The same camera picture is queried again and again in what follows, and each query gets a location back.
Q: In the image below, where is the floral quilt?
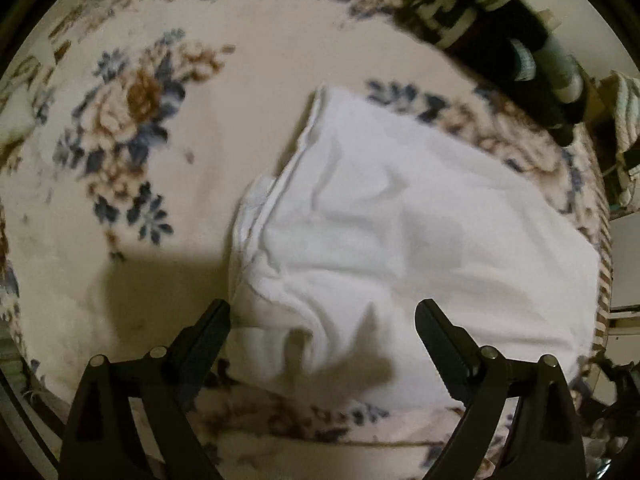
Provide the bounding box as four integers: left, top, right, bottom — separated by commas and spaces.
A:
0, 0, 613, 480

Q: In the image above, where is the brown checked blanket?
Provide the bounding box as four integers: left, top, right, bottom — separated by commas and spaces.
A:
592, 180, 614, 351

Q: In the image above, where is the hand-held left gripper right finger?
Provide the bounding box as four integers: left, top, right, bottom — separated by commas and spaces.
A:
415, 299, 586, 480

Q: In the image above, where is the white t-shirt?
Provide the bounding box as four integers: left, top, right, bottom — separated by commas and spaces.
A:
227, 85, 601, 406

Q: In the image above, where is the striped cloth at edge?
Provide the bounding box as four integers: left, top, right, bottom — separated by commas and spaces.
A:
607, 72, 640, 207

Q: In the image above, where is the black folded garment white print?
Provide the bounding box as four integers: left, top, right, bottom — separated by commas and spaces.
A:
395, 0, 481, 53

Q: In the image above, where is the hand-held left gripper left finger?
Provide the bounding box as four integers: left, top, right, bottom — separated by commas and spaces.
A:
59, 299, 232, 480

